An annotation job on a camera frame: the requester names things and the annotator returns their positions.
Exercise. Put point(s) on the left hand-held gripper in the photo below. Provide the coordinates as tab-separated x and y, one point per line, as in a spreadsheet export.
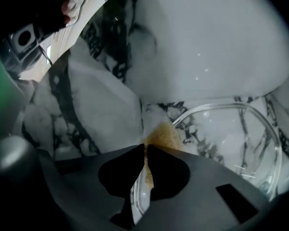
24	40

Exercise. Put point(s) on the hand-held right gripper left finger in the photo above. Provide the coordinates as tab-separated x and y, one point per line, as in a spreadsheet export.
86	196

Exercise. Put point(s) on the white marble sink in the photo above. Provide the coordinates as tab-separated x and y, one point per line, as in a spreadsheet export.
207	44

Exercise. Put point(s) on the person's left hand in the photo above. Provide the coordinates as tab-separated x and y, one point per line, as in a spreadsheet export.
68	8

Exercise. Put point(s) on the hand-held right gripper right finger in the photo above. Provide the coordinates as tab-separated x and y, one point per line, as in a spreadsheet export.
202	191

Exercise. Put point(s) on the beige loofah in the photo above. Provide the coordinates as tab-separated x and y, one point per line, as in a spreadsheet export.
163	136

